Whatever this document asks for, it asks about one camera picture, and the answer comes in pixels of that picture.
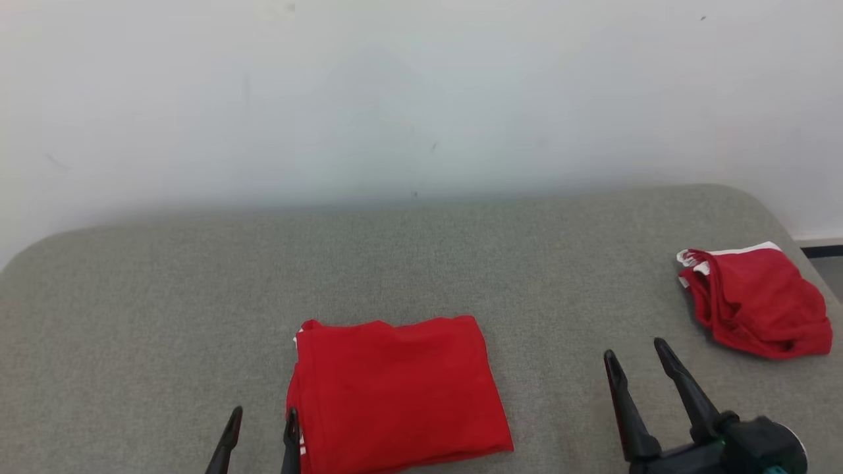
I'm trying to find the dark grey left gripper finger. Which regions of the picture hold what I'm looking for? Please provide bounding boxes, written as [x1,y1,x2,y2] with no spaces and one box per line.
[281,408,302,474]
[204,406,244,474]

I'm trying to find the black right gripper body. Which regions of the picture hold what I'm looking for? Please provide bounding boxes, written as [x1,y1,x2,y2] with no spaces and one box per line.
[629,413,808,474]

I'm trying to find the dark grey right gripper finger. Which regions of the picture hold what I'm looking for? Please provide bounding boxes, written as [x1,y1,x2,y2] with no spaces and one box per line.
[654,338,739,444]
[604,350,663,461]

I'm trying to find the red jersey with white sleeves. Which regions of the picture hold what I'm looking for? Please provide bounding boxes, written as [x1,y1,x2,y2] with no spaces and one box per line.
[286,315,515,474]

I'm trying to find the red shorts with white trim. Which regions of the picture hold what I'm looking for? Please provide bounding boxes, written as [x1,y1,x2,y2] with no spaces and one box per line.
[676,242,834,360]

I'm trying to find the grey fabric sofa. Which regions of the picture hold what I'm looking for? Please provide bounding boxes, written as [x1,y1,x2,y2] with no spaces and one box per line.
[0,184,843,474]

